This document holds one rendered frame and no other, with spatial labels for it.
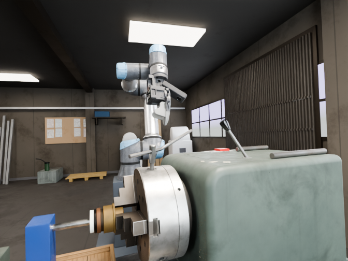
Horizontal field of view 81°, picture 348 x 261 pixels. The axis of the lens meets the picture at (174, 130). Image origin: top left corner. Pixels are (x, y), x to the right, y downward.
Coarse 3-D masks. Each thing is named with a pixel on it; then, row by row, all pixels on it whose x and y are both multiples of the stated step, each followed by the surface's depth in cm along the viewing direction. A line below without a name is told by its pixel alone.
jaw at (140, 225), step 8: (120, 216) 63; (128, 216) 62; (136, 216) 62; (144, 216) 62; (120, 224) 63; (128, 224) 61; (136, 224) 57; (144, 224) 58; (152, 224) 57; (136, 232) 57; (144, 232) 58; (152, 232) 57
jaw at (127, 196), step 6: (126, 180) 75; (132, 180) 75; (126, 186) 73; (132, 186) 74; (120, 192) 72; (126, 192) 72; (132, 192) 73; (114, 198) 70; (120, 198) 70; (126, 198) 71; (132, 198) 72; (114, 204) 69; (120, 204) 69; (126, 204) 70; (132, 204) 71; (138, 204) 74
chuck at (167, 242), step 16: (144, 176) 65; (160, 176) 66; (144, 192) 60; (160, 192) 61; (144, 208) 61; (160, 208) 59; (176, 208) 60; (160, 224) 58; (176, 224) 59; (144, 240) 62; (160, 240) 58; (176, 240) 60; (144, 256) 63; (160, 256) 60
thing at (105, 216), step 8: (104, 208) 66; (112, 208) 66; (120, 208) 68; (96, 216) 64; (104, 216) 64; (112, 216) 64; (96, 224) 63; (104, 224) 63; (112, 224) 64; (96, 232) 64; (104, 232) 64
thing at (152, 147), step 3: (150, 144) 69; (153, 144) 69; (150, 147) 68; (153, 147) 68; (153, 150) 68; (150, 153) 68; (153, 153) 68; (150, 156) 68; (153, 156) 68; (150, 159) 69; (153, 159) 69; (150, 162) 69; (153, 162) 69; (150, 165) 69; (153, 165) 70; (150, 168) 70; (153, 168) 70
